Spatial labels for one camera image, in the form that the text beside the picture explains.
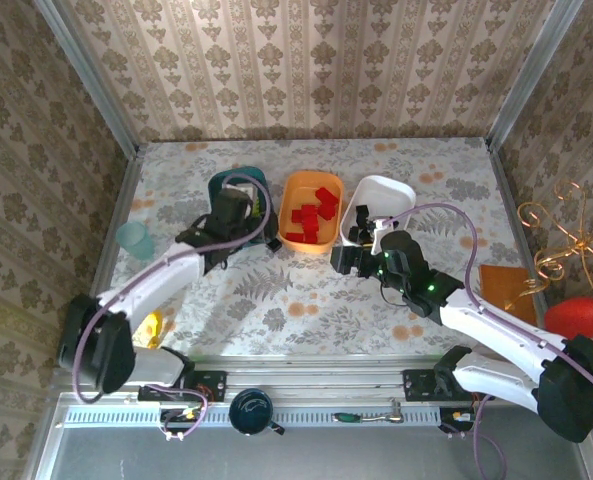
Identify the white plastic container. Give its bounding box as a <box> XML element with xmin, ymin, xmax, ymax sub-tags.
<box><xmin>339</xmin><ymin>174</ymin><xmax>418</xmax><ymax>251</ymax></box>

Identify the dark teal plastic container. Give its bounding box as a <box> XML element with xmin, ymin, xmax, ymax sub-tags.
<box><xmin>207</xmin><ymin>166</ymin><xmax>280</xmax><ymax>250</ymax></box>

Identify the orange plastic container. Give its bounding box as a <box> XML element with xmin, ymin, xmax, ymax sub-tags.
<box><xmin>277</xmin><ymin>170</ymin><xmax>346</xmax><ymax>254</ymax></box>

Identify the orange brown board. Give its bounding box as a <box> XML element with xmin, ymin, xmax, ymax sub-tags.
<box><xmin>478</xmin><ymin>264</ymin><xmax>538</xmax><ymax>326</ymax></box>

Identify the translucent pale teal cup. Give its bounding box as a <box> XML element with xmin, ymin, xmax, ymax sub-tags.
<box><xmin>115</xmin><ymin>221</ymin><xmax>156</xmax><ymax>261</ymax></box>

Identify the yellow plastic object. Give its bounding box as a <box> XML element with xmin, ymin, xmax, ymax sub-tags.
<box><xmin>131</xmin><ymin>309</ymin><xmax>166</xmax><ymax>350</ymax></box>

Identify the metal ratchet wrench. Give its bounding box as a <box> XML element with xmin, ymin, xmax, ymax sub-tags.
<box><xmin>360</xmin><ymin>398</ymin><xmax>406</xmax><ymax>425</ymax></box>

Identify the small black connector box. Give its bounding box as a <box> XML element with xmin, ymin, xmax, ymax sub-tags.
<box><xmin>158</xmin><ymin>407</ymin><xmax>203</xmax><ymax>427</ymax></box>
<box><xmin>438</xmin><ymin>407</ymin><xmax>479</xmax><ymax>434</ymax></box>

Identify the dark teal mug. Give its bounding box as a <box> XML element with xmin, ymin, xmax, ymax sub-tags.
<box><xmin>227</xmin><ymin>387</ymin><xmax>286</xmax><ymax>438</ymax></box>

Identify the red pear-shaped balloon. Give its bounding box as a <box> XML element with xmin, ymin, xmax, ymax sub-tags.
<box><xmin>543</xmin><ymin>297</ymin><xmax>593</xmax><ymax>340</ymax></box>

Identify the grey metal panel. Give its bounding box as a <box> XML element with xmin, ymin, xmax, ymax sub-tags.
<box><xmin>25</xmin><ymin>392</ymin><xmax>593</xmax><ymax>480</ymax></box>

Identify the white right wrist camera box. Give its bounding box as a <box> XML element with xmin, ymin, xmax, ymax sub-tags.
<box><xmin>368</xmin><ymin>222</ymin><xmax>397</xmax><ymax>256</ymax></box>

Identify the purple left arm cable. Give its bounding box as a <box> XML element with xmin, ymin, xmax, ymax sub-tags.
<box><xmin>72</xmin><ymin>173</ymin><xmax>273</xmax><ymax>441</ymax></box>

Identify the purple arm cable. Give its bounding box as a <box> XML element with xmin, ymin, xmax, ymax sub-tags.
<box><xmin>72</xmin><ymin>173</ymin><xmax>273</xmax><ymax>441</ymax></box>
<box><xmin>378</xmin><ymin>202</ymin><xmax>593</xmax><ymax>479</ymax></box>

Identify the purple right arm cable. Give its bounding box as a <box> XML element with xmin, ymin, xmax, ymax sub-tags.
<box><xmin>378</xmin><ymin>202</ymin><xmax>593</xmax><ymax>479</ymax></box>

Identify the aluminium side rail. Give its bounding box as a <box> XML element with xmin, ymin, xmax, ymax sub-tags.
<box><xmin>485</xmin><ymin>144</ymin><xmax>567</xmax><ymax>364</ymax></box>
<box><xmin>68</xmin><ymin>152</ymin><xmax>145</xmax><ymax>369</ymax></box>

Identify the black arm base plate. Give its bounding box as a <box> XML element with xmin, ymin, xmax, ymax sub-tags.
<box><xmin>402</xmin><ymin>368</ymin><xmax>496</xmax><ymax>403</ymax></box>
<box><xmin>138</xmin><ymin>369</ymin><xmax>228</xmax><ymax>403</ymax></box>

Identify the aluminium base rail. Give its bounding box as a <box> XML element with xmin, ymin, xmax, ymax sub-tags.
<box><xmin>50</xmin><ymin>355</ymin><xmax>590</xmax><ymax>401</ymax></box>

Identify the slotted grey cable duct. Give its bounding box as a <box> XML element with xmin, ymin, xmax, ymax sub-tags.
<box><xmin>63</xmin><ymin>403</ymin><xmax>445</xmax><ymax>427</ymax></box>

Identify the gold wire ornament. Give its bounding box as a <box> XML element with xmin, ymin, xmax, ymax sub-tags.
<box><xmin>504</xmin><ymin>179</ymin><xmax>593</xmax><ymax>310</ymax></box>

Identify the aluminium frame post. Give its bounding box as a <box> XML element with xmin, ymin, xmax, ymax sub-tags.
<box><xmin>484</xmin><ymin>0</ymin><xmax>591</xmax><ymax>151</ymax></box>
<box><xmin>33</xmin><ymin>0</ymin><xmax>141</xmax><ymax>157</ymax></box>

